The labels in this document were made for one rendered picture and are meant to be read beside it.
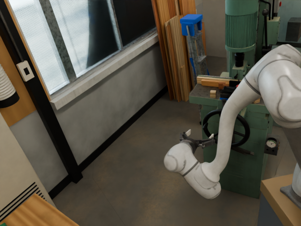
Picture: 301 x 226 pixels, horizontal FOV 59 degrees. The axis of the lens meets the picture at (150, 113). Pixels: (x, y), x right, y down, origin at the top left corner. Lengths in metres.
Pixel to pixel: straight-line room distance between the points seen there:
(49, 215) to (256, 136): 1.43
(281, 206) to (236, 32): 0.96
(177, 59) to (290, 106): 2.47
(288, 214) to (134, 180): 1.47
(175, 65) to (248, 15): 1.75
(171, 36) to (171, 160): 2.13
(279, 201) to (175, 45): 2.14
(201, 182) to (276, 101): 0.55
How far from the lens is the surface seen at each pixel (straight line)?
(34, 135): 2.35
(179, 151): 1.21
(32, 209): 1.98
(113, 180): 2.61
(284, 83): 0.84
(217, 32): 4.43
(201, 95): 1.84
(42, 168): 2.51
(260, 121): 1.83
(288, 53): 1.00
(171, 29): 3.09
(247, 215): 2.27
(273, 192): 1.56
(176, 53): 3.17
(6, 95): 1.94
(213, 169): 1.20
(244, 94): 1.04
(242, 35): 1.66
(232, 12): 1.63
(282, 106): 0.82
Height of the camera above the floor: 1.88
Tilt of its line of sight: 34 degrees down
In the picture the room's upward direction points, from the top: 11 degrees counter-clockwise
